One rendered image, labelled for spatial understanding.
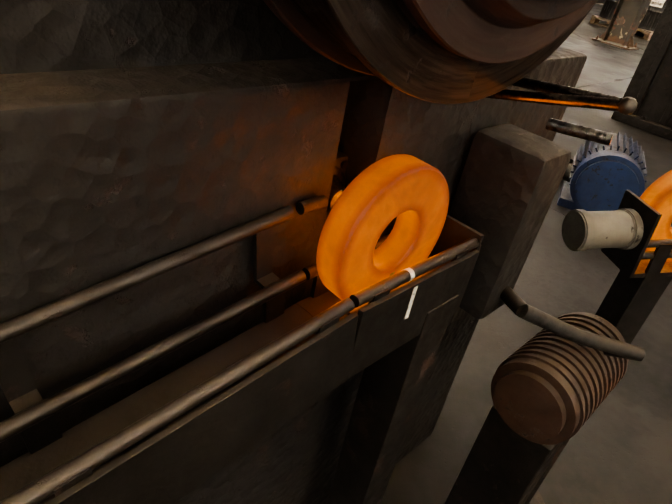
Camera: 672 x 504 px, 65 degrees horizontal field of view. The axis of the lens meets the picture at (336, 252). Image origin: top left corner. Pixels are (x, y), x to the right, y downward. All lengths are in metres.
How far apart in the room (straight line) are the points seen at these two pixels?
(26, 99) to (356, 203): 0.25
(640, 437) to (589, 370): 0.83
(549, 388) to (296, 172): 0.46
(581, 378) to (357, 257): 0.43
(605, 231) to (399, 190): 0.42
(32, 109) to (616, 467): 1.41
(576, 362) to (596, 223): 0.19
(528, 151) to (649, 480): 1.05
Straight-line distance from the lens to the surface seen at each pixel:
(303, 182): 0.48
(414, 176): 0.48
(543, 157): 0.64
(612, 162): 2.51
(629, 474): 1.52
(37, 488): 0.37
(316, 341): 0.43
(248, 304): 0.46
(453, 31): 0.36
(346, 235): 0.45
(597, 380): 0.84
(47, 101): 0.35
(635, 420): 1.67
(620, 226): 0.84
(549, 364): 0.78
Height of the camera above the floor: 0.99
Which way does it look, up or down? 33 degrees down
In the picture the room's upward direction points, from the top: 12 degrees clockwise
